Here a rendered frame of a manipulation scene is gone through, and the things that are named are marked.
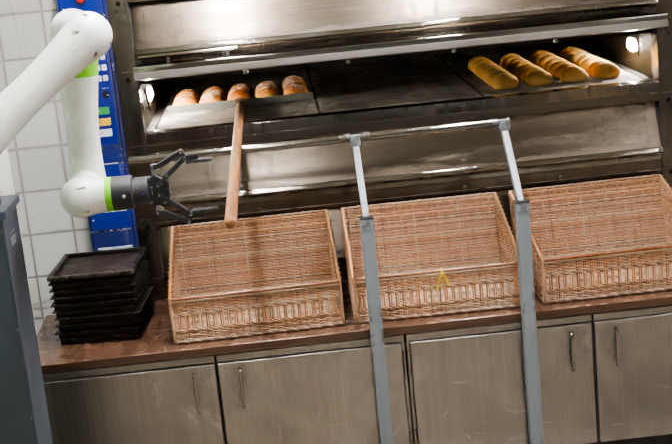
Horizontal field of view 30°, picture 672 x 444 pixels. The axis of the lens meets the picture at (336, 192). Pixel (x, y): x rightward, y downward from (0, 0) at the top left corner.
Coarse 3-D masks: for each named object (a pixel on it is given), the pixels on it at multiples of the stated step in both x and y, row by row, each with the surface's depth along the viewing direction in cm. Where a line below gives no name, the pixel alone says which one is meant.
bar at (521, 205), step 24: (480, 120) 401; (504, 120) 400; (264, 144) 398; (288, 144) 398; (312, 144) 398; (360, 144) 399; (504, 144) 399; (360, 168) 394; (360, 192) 389; (360, 216) 385; (528, 216) 384; (528, 240) 386; (528, 264) 388; (528, 288) 390; (528, 312) 391; (528, 336) 393; (384, 360) 392; (528, 360) 395; (384, 384) 394; (528, 384) 397; (384, 408) 396; (528, 408) 400; (384, 432) 398
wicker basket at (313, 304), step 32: (192, 224) 437; (256, 224) 438; (288, 224) 438; (320, 224) 439; (192, 256) 436; (224, 256) 437; (256, 256) 437; (288, 256) 438; (192, 288) 436; (224, 288) 436; (256, 288) 397; (288, 288) 396; (320, 288) 397; (192, 320) 396; (224, 320) 414; (256, 320) 398; (288, 320) 399; (320, 320) 399
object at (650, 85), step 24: (504, 96) 438; (528, 96) 437; (552, 96) 438; (576, 96) 438; (600, 96) 439; (264, 120) 436; (288, 120) 434; (312, 120) 435; (336, 120) 435; (360, 120) 436; (384, 120) 436
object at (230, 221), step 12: (240, 108) 448; (240, 120) 425; (240, 132) 404; (240, 144) 386; (240, 156) 370; (228, 180) 339; (228, 192) 323; (228, 204) 309; (228, 216) 297; (228, 228) 297
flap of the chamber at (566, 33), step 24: (624, 24) 419; (648, 24) 419; (384, 48) 416; (408, 48) 416; (432, 48) 417; (456, 48) 428; (144, 72) 413; (168, 72) 413; (192, 72) 414; (216, 72) 416
